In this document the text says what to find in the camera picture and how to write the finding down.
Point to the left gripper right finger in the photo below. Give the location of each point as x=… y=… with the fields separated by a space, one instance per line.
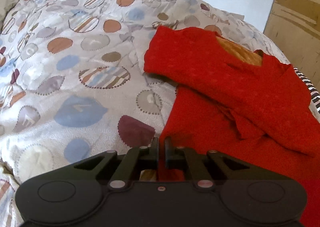
x=189 y=162

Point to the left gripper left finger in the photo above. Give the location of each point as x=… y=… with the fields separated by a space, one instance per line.
x=133 y=163

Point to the red long-sleeve sweater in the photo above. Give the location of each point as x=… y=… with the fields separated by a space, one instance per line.
x=245 y=104

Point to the patterned white quilt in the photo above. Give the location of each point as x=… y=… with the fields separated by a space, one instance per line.
x=71 y=69

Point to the striped bed sheet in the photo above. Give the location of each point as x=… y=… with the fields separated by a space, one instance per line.
x=313 y=91

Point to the plywood wardrobe panel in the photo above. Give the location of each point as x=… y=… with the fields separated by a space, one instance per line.
x=293 y=25

